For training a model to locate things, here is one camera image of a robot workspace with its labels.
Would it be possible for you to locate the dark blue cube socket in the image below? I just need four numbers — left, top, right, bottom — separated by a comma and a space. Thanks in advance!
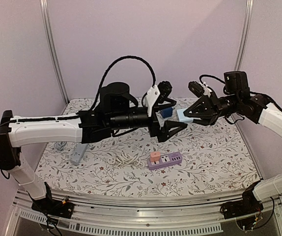
160, 107, 173, 118

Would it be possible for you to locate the light blue plug adapter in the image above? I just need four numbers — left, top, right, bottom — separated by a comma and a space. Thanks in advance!
176, 108, 193, 123

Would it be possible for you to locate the pink plug adapter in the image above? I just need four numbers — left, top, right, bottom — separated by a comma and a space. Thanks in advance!
149, 151, 161, 162

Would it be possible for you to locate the purple power strip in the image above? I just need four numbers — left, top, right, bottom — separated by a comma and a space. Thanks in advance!
147, 152, 183, 171

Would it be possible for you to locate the light blue power strip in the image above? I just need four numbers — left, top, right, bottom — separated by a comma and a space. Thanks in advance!
69, 143, 88, 165

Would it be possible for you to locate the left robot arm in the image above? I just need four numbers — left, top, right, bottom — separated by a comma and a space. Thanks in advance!
0, 81, 187, 213

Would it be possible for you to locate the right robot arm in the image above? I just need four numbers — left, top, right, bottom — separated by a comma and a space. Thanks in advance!
183, 71, 282, 214

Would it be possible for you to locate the floral patterned table mat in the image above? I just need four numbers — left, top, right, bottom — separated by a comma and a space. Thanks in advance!
31, 97, 263, 197

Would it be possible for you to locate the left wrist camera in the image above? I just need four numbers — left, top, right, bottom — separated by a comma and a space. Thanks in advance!
144, 81, 172, 117

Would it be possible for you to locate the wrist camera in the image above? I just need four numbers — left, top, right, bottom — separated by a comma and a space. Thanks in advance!
144, 81, 172, 117
188, 81, 212, 98

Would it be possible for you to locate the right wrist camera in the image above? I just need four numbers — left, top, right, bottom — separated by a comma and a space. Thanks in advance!
188, 81, 212, 98

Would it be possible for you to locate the white coiled power cord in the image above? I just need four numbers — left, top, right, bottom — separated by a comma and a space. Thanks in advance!
108, 151, 143, 168

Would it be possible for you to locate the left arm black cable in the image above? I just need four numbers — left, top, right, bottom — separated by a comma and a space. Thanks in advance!
0, 55, 156, 158

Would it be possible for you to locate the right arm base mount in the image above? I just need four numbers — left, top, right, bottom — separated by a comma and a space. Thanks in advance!
220, 190, 263, 219

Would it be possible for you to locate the aluminium front rail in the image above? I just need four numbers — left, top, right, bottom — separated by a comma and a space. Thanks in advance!
4, 189, 282, 236

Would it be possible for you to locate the right aluminium frame post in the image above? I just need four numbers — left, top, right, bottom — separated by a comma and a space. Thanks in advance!
234, 0, 254, 70

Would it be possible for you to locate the aluminium frame post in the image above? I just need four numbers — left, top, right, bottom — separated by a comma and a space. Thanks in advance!
234, 0, 254, 70
40, 0, 69, 104

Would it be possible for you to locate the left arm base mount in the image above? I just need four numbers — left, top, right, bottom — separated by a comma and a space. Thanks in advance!
31, 195, 75, 219

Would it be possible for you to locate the left aluminium frame post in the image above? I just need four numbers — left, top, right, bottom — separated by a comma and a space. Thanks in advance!
40, 0, 69, 104

